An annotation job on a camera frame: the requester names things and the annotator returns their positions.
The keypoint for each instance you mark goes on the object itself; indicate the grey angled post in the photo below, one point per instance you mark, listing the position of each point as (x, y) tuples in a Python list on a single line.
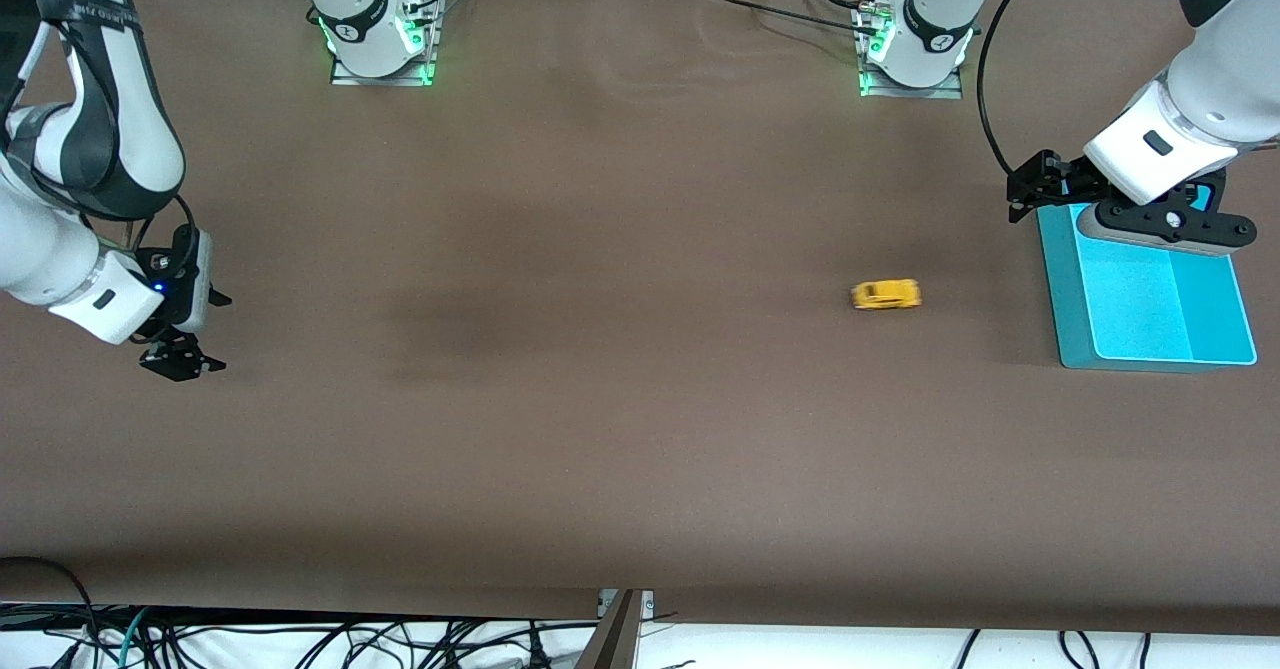
[(612, 639)]

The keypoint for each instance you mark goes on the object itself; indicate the yellow beetle toy car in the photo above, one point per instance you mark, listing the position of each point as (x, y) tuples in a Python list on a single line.
[(886, 295)]

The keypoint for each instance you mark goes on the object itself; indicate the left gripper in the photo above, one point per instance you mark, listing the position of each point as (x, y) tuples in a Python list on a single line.
[(1062, 183)]

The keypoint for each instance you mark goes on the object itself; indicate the brown table cover sheet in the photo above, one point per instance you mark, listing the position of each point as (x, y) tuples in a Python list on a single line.
[(640, 399)]

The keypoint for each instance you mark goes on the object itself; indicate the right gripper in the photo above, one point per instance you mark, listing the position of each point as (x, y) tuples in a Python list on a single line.
[(176, 341)]

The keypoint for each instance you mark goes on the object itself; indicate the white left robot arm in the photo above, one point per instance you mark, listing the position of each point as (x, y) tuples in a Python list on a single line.
[(1230, 79)]

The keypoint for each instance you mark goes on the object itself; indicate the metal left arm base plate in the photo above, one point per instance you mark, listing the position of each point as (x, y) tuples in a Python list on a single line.
[(912, 93)]

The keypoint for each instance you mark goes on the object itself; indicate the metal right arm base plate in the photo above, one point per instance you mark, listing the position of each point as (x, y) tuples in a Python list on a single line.
[(385, 79)]

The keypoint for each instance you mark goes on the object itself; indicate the small metal bracket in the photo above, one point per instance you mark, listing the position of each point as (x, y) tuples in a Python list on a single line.
[(648, 604)]

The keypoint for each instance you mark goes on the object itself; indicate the cyan plastic bin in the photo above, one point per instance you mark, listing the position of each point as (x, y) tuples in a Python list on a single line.
[(1140, 309)]

